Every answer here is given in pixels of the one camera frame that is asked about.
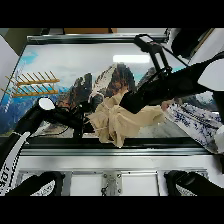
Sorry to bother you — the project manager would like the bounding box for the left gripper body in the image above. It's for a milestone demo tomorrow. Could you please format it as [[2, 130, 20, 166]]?
[[71, 111, 96, 134]]

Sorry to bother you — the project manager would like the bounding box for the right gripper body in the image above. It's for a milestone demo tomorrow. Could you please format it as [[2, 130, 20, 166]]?
[[119, 88, 150, 115]]

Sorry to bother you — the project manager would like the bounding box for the beige long-sleeved shirt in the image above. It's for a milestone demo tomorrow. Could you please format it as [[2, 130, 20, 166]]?
[[87, 89, 167, 149]]

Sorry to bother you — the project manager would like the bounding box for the white blue printed garment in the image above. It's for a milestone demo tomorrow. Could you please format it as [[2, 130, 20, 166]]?
[[162, 101, 224, 155]]

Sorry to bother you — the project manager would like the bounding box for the black garment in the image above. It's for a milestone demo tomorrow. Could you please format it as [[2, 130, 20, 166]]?
[[171, 27, 215, 58]]

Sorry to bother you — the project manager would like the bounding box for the silver frame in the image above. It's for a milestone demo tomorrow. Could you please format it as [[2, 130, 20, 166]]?
[[16, 33, 215, 197]]

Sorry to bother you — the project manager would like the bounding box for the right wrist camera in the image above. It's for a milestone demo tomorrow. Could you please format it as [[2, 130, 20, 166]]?
[[133, 33, 174, 80]]

